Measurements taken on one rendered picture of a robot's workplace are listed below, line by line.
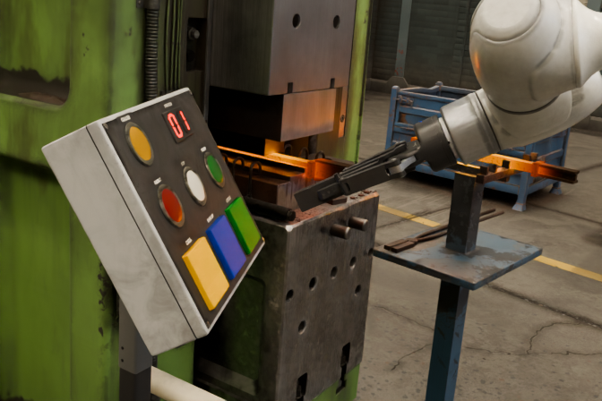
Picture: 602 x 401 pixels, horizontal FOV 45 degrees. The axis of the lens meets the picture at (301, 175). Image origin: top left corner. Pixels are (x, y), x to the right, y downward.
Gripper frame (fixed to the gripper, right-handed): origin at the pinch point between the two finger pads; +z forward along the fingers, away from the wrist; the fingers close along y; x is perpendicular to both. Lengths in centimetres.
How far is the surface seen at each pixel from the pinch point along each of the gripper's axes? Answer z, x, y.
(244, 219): 12.4, 0.8, 0.1
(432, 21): -35, -17, 953
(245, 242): 12.4, -1.8, -3.5
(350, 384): 28, -59, 60
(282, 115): 8.1, 10.4, 35.5
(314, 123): 5.1, 5.3, 46.4
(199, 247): 12.4, 3.3, -19.6
